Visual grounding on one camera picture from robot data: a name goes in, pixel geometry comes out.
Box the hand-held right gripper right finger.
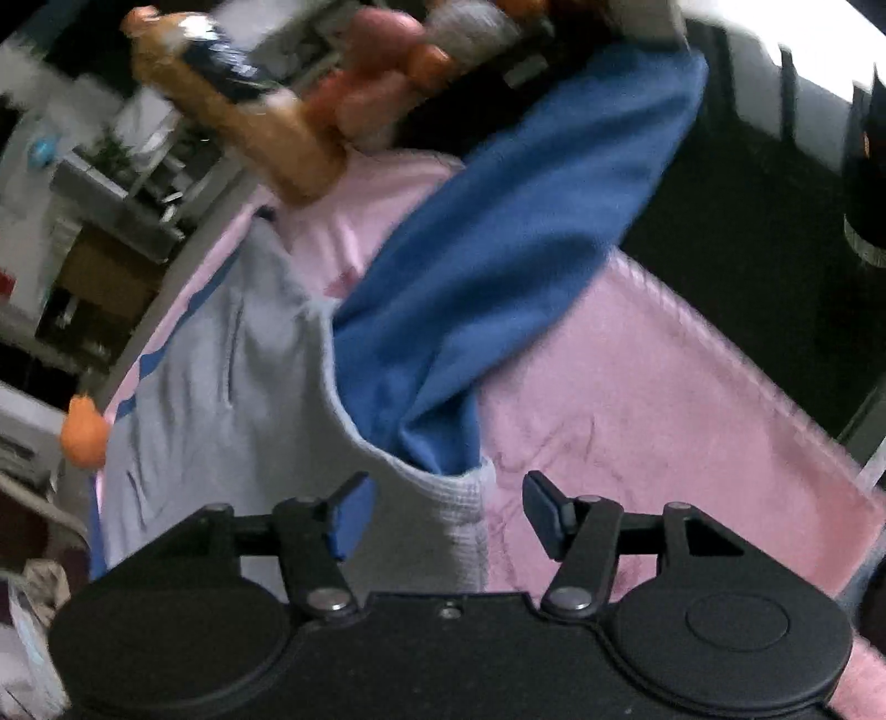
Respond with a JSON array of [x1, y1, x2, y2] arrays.
[[522, 471, 764, 621]]

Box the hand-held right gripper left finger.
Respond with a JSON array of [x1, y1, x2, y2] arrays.
[[137, 472, 379, 621]]

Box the pink printed blanket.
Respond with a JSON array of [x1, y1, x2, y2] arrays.
[[90, 148, 886, 720]]

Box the white crumpled cloth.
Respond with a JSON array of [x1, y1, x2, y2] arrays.
[[0, 557, 74, 720]]

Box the wooden cabinet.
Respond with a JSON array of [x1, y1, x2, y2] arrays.
[[40, 228, 164, 335]]

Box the grey metal shelf unit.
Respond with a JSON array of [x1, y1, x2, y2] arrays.
[[51, 151, 189, 259]]

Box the potted plant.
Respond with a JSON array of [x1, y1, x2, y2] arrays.
[[86, 128, 141, 182]]

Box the beige bed frame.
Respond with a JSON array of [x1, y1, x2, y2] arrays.
[[97, 166, 267, 416]]

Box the black cylinder with silver ring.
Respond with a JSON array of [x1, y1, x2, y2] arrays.
[[841, 81, 886, 268]]

